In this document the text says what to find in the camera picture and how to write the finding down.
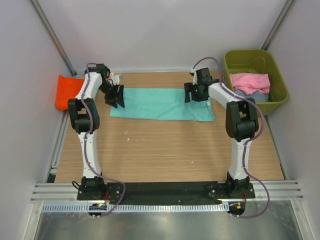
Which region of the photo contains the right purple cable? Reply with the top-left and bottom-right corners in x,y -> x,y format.
192,56 -> 271,221

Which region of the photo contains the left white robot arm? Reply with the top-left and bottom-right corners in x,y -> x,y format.
67,63 -> 125,200

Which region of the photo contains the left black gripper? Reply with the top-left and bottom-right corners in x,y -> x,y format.
98,81 -> 125,109

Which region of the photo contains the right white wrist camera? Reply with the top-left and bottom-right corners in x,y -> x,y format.
189,68 -> 198,85

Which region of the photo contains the olive green plastic bin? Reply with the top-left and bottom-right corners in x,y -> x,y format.
223,49 -> 289,116

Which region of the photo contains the light blue folded t shirt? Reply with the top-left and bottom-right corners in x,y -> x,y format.
74,74 -> 85,79

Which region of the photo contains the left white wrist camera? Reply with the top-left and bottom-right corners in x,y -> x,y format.
109,72 -> 124,85

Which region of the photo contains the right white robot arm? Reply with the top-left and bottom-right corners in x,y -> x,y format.
184,68 -> 259,198

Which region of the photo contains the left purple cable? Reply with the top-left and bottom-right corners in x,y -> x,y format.
82,62 -> 127,217

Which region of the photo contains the grey blue t shirt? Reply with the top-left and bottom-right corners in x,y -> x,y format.
234,89 -> 269,103

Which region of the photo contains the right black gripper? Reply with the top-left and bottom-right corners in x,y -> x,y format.
184,81 -> 209,103

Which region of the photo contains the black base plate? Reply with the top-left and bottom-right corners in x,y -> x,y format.
77,181 -> 256,201

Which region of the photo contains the pink t shirt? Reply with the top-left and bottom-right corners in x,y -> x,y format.
230,73 -> 271,95

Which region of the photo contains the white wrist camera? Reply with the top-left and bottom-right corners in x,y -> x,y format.
189,68 -> 198,85
109,72 -> 124,85

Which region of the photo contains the purple cable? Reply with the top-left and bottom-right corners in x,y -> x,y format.
82,62 -> 127,217
192,56 -> 271,221

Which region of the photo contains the slotted cable duct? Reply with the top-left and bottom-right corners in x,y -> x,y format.
41,202 -> 229,214

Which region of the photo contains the teal t shirt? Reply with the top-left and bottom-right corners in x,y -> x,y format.
109,88 -> 215,122

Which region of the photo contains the orange folded t shirt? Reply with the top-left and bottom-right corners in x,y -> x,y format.
55,75 -> 85,112

